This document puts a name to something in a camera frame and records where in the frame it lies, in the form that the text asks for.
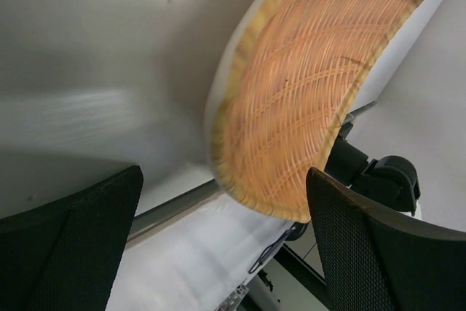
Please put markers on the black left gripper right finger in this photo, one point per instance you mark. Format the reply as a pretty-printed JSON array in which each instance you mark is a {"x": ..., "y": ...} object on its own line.
[{"x": 375, "y": 258}]

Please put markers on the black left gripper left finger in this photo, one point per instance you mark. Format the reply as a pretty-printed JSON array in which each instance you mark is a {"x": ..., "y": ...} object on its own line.
[{"x": 65, "y": 255}]

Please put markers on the woven bamboo fan tray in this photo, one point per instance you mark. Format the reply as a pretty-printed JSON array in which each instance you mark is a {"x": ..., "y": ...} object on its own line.
[{"x": 286, "y": 81}]

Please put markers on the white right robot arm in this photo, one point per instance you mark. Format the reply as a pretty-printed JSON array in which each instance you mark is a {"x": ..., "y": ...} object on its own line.
[{"x": 391, "y": 181}]

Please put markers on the aluminium table edge rail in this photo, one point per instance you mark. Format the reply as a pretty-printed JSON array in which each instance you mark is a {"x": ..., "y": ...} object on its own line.
[{"x": 162, "y": 213}]

